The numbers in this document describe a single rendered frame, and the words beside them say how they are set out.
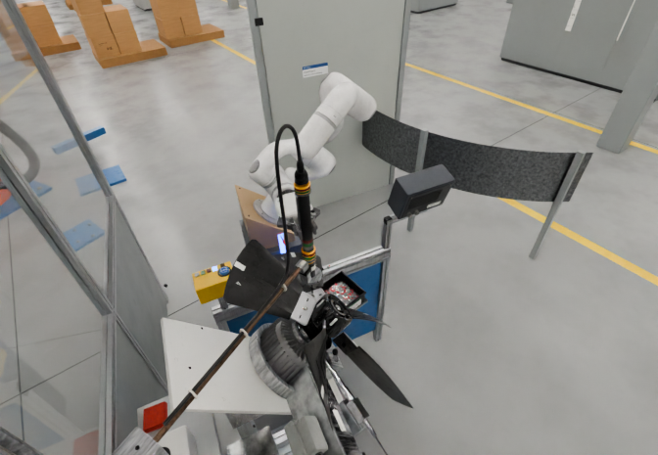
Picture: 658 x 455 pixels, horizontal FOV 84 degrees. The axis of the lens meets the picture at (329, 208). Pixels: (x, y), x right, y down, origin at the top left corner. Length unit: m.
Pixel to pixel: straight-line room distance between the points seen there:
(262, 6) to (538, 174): 2.10
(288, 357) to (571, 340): 2.14
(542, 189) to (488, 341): 1.09
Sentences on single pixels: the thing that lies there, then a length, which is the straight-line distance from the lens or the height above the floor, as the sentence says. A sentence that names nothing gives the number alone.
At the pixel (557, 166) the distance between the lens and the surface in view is 2.84.
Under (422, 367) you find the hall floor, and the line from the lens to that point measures 2.53.
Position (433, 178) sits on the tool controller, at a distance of 1.74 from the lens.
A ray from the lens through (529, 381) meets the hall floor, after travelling 2.68.
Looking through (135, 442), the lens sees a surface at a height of 1.43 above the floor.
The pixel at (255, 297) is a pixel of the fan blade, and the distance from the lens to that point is 1.10.
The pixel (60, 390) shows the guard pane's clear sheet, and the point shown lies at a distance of 1.26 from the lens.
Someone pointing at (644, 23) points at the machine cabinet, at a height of 0.90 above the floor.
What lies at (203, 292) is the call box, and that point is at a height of 1.05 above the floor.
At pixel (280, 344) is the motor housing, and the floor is 1.18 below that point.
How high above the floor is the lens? 2.22
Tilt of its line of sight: 40 degrees down
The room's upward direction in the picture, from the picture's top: 2 degrees counter-clockwise
